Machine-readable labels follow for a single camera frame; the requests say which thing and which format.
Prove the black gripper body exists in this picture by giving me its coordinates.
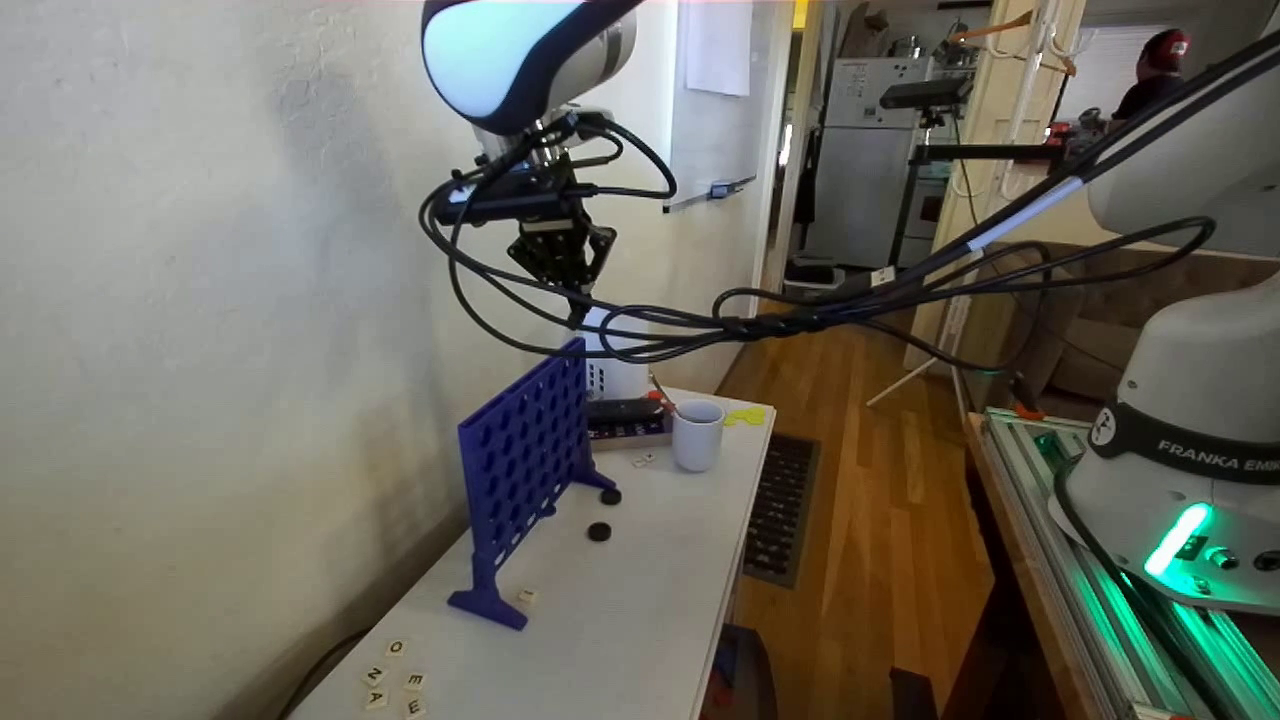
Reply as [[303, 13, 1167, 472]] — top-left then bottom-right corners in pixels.
[[446, 146, 615, 291]]

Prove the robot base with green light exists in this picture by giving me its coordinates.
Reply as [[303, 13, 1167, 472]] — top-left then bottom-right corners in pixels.
[[1056, 280, 1280, 615]]

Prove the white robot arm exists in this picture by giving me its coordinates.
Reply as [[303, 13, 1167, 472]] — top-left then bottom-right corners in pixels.
[[422, 0, 641, 291]]

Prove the blue connect four grid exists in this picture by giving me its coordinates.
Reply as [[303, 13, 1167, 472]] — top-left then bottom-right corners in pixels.
[[450, 339, 615, 632]]

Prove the white plastic container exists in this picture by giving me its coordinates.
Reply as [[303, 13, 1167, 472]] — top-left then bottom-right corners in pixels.
[[580, 308, 653, 400]]

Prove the white mug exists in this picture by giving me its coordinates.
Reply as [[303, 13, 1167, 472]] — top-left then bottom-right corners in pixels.
[[674, 405, 724, 477]]

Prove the white table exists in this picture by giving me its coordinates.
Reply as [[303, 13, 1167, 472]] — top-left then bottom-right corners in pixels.
[[288, 396, 778, 720]]

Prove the black cable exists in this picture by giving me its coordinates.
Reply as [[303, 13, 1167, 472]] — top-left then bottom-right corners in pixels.
[[417, 111, 1219, 372]]

